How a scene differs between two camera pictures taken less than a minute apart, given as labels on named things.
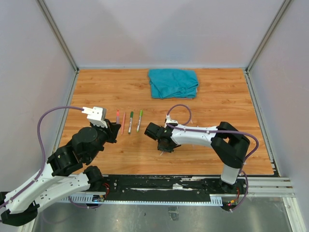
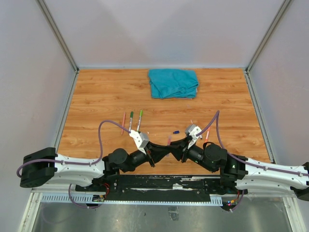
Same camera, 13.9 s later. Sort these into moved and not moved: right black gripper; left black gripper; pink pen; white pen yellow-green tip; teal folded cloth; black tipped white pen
Moved: right black gripper; left black gripper
Not moved: pink pen; white pen yellow-green tip; teal folded cloth; black tipped white pen
